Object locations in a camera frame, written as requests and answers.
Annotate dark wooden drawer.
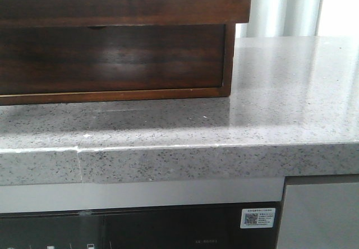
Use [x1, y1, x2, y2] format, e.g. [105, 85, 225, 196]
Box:
[0, 24, 227, 95]
[1, 0, 251, 28]

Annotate dark wooden drawer cabinet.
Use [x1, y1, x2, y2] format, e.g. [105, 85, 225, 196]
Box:
[0, 21, 237, 105]

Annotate black built-in appliance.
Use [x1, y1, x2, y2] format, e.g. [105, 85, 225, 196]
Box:
[1, 201, 282, 248]

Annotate white QR code sticker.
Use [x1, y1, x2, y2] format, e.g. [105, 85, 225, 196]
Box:
[240, 208, 276, 229]

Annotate white pleated curtain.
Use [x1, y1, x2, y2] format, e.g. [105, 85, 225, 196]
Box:
[236, 0, 358, 38]

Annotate grey cabinet door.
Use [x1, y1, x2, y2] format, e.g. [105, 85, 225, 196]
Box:
[277, 174, 358, 248]

